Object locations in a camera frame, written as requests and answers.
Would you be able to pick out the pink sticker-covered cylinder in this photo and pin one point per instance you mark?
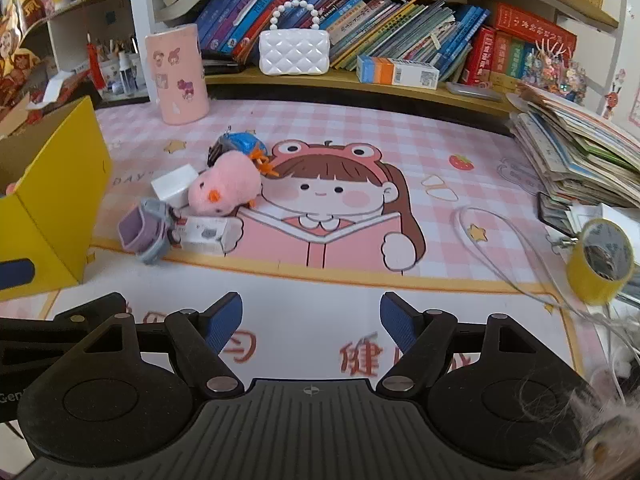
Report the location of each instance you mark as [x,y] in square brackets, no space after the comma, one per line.
[177,75]

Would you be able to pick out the red gold printed bag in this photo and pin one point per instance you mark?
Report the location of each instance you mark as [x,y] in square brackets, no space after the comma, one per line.
[17,35]

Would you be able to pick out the red green spine dictionary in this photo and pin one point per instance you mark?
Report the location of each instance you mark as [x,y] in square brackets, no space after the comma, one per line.
[512,57]

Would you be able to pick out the orange blue white carton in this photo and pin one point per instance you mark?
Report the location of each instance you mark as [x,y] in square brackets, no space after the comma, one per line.
[395,72]

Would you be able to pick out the red tassel pen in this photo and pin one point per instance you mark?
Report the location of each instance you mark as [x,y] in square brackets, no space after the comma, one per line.
[95,65]

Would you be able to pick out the white printed small carton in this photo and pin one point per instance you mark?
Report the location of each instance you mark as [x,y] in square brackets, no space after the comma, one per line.
[210,232]

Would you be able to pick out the yellow tape roll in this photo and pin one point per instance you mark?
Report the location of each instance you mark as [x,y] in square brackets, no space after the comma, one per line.
[587,275]

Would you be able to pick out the row of colourful books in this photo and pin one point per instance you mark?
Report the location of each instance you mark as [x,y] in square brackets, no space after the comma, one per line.
[380,25]

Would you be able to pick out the stack of books and papers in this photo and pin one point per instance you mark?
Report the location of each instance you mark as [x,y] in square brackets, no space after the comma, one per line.
[575,150]

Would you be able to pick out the white side shelf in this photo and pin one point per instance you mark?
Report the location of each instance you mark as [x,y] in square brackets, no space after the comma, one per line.
[62,42]

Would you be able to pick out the cartoon deer wall sticker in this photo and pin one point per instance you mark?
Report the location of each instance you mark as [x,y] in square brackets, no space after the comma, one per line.
[614,97]

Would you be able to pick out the white paper note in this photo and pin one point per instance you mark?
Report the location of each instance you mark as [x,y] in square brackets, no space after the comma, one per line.
[57,87]

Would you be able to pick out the black flat case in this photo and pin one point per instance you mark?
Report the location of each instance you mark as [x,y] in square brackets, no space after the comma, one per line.
[225,67]

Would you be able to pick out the small white box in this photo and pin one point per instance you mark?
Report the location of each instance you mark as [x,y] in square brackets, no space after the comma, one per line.
[172,182]

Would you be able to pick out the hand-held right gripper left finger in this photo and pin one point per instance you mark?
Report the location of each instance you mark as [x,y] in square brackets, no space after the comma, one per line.
[225,322]

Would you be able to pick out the pink printed desk mat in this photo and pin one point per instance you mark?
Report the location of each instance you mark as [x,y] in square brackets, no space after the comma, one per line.
[310,320]

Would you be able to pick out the large red boxed book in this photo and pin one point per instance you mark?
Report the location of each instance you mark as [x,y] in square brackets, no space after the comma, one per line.
[535,25]

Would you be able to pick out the small pink plush toy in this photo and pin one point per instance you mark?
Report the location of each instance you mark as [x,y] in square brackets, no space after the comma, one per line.
[225,185]

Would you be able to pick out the yellow cardboard box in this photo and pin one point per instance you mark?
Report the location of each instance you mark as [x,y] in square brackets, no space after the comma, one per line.
[55,210]

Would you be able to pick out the purple grey plastic gadget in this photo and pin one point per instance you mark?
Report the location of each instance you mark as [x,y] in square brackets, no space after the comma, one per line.
[140,230]

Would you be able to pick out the thick red dictionary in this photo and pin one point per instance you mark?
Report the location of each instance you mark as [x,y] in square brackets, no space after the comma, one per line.
[477,57]

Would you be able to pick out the grey flat pouch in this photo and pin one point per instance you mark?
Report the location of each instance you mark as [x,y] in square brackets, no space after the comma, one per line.
[472,91]

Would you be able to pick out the blue block with black clip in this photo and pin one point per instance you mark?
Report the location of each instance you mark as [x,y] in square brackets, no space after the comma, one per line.
[245,142]

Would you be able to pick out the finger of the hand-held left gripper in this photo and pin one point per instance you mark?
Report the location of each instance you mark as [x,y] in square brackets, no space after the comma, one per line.
[15,274]
[50,335]

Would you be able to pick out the black phone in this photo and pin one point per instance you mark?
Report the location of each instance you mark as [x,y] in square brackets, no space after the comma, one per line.
[552,212]

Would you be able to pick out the glittery antler ornament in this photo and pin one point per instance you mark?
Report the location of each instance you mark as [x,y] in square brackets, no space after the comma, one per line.
[557,70]

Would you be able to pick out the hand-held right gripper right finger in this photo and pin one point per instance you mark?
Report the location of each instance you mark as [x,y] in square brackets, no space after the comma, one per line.
[397,322]

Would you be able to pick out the small spray bottle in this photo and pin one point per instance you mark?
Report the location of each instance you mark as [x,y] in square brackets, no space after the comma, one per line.
[123,77]

